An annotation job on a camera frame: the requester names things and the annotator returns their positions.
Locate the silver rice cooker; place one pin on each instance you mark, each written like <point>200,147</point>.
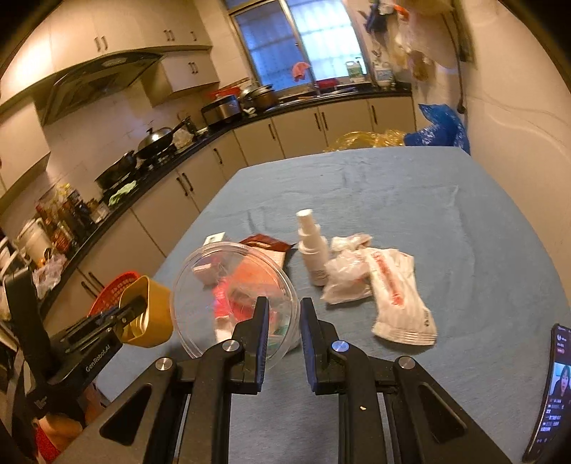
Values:
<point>221,109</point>

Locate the clear plastic bowl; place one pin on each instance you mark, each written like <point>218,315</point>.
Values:
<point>192,312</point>

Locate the white red-printed plastic bag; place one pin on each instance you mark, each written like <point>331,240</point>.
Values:
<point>397,303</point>

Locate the person's red clothing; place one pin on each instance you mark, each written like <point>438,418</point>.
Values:
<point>44,448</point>

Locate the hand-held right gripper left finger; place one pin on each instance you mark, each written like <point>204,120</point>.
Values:
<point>263,332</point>

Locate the yellow plastic bag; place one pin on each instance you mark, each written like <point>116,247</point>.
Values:
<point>357,139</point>

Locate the crumpled bag on counter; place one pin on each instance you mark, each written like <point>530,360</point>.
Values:
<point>49,279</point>

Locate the cluster of seasoning bottles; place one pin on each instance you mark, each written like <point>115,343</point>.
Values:
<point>67,214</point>

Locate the hanging plastic bags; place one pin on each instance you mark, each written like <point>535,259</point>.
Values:
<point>415,49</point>

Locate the cream base cabinets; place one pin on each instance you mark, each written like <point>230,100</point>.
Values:
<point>294,129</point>

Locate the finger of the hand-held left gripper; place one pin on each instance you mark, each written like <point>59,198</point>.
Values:
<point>133,308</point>

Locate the black kitchen countertop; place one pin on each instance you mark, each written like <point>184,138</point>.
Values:
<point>285,106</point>

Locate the wok with metal lid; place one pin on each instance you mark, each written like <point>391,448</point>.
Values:
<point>154,138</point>

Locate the white plastic container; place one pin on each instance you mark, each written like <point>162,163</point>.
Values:
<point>35,243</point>

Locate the yellow cup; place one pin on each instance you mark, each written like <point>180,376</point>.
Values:
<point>156,314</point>

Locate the crumpled white plastic bag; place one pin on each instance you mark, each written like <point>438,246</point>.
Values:
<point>343,276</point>

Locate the blue plastic bag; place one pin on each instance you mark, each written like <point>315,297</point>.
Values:
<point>439,129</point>

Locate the red-brown foil packet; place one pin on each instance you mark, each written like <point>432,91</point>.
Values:
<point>267,244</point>

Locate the black range hood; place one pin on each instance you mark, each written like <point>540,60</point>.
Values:
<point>98,76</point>

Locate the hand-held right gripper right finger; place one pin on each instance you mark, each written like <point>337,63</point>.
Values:
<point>308,341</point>

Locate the white spray bottle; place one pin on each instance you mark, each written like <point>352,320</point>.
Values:
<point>312,250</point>

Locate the orange cardboard box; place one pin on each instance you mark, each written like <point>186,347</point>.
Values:
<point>256,276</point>

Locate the clear plastic bag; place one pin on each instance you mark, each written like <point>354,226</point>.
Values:
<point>184,140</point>

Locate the pink cloth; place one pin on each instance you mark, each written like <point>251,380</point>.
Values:
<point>301,70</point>

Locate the white barcode box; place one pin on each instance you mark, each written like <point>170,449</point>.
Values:
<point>214,238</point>

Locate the black smartphone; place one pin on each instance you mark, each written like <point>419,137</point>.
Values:
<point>553,401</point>

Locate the stacked metal pots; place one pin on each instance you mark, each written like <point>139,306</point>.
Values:
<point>261,98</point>

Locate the cream wall cabinets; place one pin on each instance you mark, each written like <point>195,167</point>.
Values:
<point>67,35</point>

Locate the kitchen window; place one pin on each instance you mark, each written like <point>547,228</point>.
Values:
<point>312,35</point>

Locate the green cloth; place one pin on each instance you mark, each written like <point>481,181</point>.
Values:
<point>120,194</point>

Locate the red plastic basket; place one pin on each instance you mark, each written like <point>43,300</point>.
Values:
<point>111,292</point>

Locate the hanging blue utensils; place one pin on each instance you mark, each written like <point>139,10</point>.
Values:
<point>379,18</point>

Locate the black wall socket strip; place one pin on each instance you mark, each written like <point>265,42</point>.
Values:
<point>466,44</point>

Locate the black frying pan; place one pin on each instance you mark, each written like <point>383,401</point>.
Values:
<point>116,172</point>

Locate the person's left forearm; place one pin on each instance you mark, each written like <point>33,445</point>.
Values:
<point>62,430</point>

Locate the green detergent jug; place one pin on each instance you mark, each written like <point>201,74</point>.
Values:
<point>355,71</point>

